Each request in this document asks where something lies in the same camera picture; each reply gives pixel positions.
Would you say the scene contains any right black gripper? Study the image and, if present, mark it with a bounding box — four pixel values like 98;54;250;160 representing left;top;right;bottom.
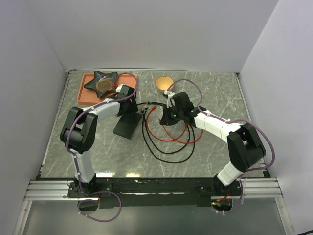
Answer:
161;103;184;126

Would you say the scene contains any black network switch box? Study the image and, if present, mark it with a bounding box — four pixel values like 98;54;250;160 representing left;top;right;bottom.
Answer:
113;112;141;140

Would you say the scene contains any red ethernet cable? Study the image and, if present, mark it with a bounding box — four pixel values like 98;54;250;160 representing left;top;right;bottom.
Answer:
146;105;203;144

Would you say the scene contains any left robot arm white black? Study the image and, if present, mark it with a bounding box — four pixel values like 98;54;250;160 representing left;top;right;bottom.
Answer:
60;84;141;197

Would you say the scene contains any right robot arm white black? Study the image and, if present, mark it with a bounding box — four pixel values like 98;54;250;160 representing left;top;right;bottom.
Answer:
160;91;266;195

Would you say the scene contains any small yellow bowl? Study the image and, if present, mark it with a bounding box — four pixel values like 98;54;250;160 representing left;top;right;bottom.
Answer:
155;76;174;93

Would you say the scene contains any dark star-shaped dish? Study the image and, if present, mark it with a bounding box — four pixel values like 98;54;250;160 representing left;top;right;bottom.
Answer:
84;70;118;98

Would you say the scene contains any salmon rectangular tray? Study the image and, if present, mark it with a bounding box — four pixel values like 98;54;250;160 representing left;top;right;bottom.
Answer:
76;73;139;107

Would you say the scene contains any black ethernet cable outer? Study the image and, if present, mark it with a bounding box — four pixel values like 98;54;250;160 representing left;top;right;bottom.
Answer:
141;102;196;164

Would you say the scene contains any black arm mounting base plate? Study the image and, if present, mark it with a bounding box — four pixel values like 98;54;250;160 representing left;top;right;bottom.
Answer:
67;177;242;209

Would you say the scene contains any aluminium frame rail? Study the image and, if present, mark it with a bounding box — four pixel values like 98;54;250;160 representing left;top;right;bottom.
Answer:
24;178;283;201

